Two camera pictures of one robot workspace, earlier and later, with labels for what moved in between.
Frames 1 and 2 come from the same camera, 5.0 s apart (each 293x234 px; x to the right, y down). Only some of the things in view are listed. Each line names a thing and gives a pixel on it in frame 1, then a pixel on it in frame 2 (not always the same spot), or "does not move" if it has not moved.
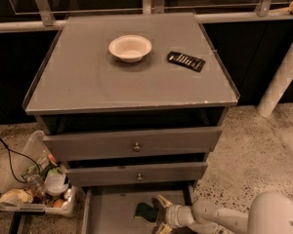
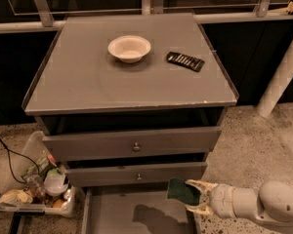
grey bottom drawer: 110,210 does not move
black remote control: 190,62 does not move
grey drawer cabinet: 132,104 does not move
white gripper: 175,214 → 222,196
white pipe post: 283,79 does not move
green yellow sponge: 146,212 → 179,189
